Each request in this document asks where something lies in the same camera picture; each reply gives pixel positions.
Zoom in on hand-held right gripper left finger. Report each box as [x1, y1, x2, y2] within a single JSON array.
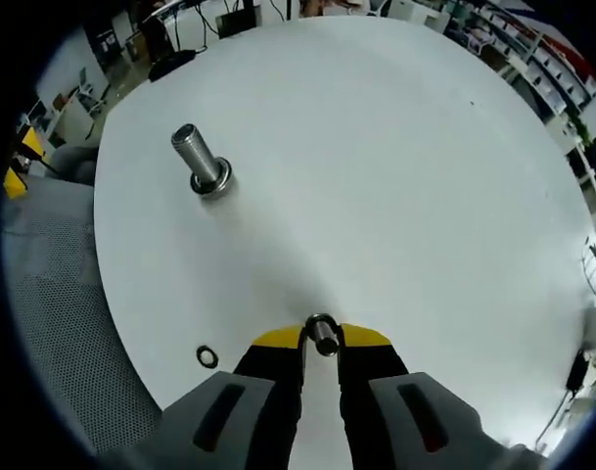
[[99, 323, 309, 470]]

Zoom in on black bag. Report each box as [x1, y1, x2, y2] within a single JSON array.
[[147, 50, 197, 83]]

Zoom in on shelf with white bins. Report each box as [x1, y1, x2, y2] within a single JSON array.
[[451, 7, 596, 117]]

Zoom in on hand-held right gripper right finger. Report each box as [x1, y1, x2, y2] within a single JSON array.
[[334, 321, 548, 470]]

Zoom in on thick threaded metal stud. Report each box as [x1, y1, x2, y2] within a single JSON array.
[[170, 122, 234, 198]]

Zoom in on dark power cable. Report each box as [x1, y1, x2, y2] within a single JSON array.
[[533, 390, 573, 454]]

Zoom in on grey mesh chair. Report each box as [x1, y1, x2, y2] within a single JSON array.
[[0, 144, 164, 459]]

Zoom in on dark metal washer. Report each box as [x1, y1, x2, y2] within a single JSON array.
[[195, 345, 220, 368], [303, 311, 342, 350]]

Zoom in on black power adapter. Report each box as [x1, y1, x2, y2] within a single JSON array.
[[565, 349, 591, 394]]

